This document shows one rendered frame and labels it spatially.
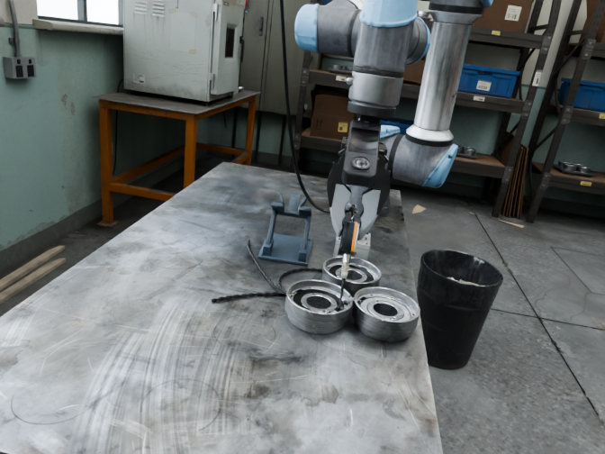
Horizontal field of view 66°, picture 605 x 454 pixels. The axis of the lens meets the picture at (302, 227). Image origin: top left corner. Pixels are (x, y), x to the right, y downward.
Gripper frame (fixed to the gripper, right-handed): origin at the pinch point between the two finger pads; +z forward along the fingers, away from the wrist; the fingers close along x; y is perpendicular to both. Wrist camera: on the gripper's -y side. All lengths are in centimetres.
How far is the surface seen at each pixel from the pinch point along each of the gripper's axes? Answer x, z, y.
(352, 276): -2.4, 11.5, 7.7
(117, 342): 29.2, 13.2, -20.0
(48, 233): 152, 87, 150
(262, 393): 8.5, 13.1, -24.7
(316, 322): 3.1, 10.8, -11.0
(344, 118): 2, 30, 348
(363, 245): -4.1, 8.9, 16.9
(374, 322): -5.4, 10.1, -9.4
